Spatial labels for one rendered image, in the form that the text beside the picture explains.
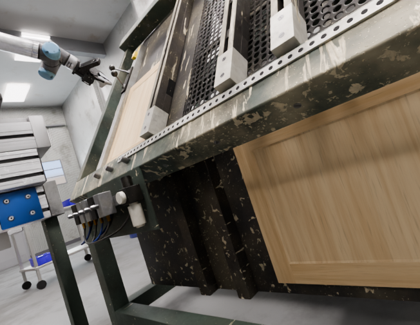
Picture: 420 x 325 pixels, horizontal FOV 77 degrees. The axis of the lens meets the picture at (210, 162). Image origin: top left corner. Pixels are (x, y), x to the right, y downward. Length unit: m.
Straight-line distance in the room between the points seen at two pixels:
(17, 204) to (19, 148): 0.14
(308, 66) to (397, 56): 0.15
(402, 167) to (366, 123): 0.14
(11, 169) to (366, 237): 0.94
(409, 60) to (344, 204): 0.42
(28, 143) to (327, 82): 0.73
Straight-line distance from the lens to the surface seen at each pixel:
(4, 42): 1.55
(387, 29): 0.58
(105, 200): 1.09
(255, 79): 0.68
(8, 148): 0.81
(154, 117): 1.05
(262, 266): 1.10
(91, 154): 1.71
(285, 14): 0.75
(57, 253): 1.54
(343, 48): 0.59
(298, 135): 0.86
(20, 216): 0.82
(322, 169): 0.85
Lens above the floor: 0.69
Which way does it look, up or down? 3 degrees up
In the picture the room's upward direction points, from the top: 18 degrees counter-clockwise
